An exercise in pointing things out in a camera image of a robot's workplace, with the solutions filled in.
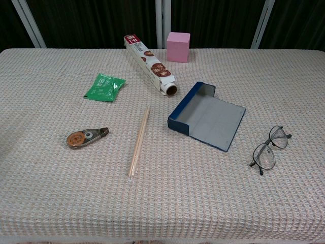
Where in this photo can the black metal frame eyeglasses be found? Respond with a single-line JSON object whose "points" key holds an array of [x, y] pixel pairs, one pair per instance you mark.
{"points": [[265, 152]]}

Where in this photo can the wooden chopstick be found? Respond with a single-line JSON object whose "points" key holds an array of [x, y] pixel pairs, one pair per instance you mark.
{"points": [[139, 141]]}

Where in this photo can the baking paper roll box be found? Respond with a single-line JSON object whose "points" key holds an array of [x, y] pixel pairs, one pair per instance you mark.
{"points": [[146, 59]]}

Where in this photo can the green snack packet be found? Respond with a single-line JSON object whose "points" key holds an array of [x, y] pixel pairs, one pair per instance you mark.
{"points": [[104, 87]]}

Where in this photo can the pink cube box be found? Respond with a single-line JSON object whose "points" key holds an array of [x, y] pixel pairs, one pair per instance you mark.
{"points": [[177, 48]]}

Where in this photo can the orange grey correction tape dispenser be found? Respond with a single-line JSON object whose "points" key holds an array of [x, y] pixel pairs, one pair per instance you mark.
{"points": [[85, 137]]}

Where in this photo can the beige woven tablecloth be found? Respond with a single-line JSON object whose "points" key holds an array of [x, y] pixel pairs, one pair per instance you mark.
{"points": [[76, 190]]}

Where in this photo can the dark curtain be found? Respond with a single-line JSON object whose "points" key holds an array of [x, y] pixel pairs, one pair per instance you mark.
{"points": [[96, 23]]}

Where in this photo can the white metal frame post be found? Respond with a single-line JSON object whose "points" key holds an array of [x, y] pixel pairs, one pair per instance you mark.
{"points": [[162, 23], [262, 23], [28, 23]]}

